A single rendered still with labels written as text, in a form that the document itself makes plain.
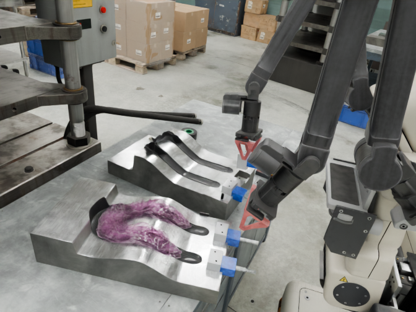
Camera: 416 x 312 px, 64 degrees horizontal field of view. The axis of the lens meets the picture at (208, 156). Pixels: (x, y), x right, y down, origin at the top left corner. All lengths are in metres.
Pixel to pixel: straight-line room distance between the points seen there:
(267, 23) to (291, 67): 2.77
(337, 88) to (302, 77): 4.44
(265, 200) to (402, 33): 0.42
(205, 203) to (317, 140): 0.53
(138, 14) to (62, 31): 3.57
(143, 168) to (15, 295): 0.53
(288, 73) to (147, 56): 2.05
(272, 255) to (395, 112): 1.63
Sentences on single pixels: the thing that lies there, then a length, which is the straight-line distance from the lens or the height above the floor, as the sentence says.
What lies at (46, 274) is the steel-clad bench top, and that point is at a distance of 1.02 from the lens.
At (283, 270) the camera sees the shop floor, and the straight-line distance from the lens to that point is 2.14.
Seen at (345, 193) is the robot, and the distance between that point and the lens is 1.00.
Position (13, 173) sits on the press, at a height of 0.79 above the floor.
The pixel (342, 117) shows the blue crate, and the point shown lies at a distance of 4.32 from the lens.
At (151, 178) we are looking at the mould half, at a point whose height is 0.86.
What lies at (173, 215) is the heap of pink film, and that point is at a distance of 0.99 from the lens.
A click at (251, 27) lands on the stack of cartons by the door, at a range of 7.92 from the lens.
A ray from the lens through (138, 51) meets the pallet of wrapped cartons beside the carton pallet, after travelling 4.99.
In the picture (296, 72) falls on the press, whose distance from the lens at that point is 5.12.
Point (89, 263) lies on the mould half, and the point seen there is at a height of 0.85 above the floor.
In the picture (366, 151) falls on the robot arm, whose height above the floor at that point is 1.26.
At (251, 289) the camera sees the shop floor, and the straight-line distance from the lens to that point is 2.00.
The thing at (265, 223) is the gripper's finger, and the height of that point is 1.04.
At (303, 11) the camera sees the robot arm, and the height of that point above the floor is 1.45.
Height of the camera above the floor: 1.56
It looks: 31 degrees down
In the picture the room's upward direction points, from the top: 7 degrees clockwise
